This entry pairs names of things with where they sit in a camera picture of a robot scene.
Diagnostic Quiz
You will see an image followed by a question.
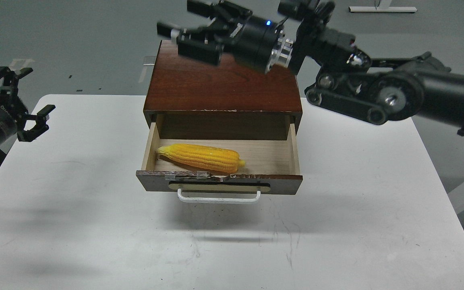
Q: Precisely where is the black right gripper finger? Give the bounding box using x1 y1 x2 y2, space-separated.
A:
157 22 232 66
186 0 253 28

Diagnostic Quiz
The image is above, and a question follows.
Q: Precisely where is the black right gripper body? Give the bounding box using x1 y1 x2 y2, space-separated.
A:
206 10 284 75

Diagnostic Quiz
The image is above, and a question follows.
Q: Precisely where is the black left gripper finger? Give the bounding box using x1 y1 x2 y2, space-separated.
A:
17 104 56 143
0 67 33 105

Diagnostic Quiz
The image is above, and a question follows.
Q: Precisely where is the yellow corn cob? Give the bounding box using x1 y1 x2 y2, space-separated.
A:
157 143 246 173

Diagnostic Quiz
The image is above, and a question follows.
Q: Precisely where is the wooden drawer with white handle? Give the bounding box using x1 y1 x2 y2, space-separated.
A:
136 112 303 197

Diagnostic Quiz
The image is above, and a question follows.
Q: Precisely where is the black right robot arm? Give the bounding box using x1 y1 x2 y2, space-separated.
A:
157 0 464 136

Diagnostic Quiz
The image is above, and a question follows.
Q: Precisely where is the dark wooden cabinet box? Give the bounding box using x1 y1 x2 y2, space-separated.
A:
143 40 302 140

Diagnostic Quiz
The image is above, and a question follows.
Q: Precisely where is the white desk foot bar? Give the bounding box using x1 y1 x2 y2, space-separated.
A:
348 0 418 13

